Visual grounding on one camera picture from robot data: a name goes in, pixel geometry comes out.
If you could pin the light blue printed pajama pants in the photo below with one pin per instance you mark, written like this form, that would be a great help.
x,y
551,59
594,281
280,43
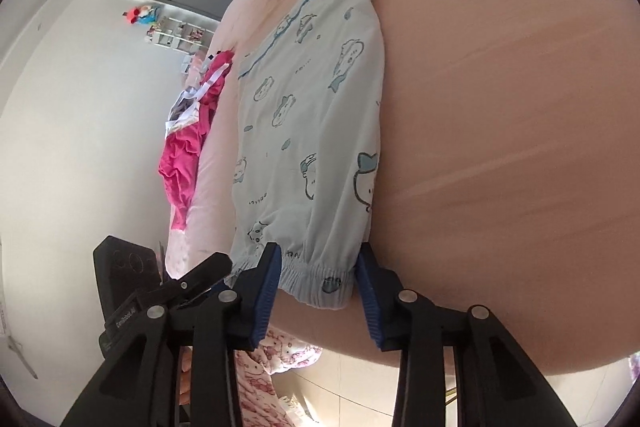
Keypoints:
x,y
310,132

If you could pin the grey blue garment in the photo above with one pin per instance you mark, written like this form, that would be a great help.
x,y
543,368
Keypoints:
x,y
182,112

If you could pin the white shelf rack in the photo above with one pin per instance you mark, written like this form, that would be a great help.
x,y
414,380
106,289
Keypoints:
x,y
180,34

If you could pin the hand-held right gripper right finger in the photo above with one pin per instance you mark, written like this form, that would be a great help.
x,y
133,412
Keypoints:
x,y
367,302

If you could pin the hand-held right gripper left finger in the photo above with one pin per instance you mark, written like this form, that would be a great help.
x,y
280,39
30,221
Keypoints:
x,y
267,292

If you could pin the red and blue plush toy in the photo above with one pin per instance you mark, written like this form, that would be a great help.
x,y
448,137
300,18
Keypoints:
x,y
140,14

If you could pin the pink bed sheet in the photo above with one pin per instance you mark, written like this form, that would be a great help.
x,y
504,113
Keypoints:
x,y
500,107

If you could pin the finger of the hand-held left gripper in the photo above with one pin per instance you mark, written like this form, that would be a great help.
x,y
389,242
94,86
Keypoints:
x,y
210,267

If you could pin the magenta garment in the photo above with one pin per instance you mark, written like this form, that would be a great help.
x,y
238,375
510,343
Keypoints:
x,y
185,167

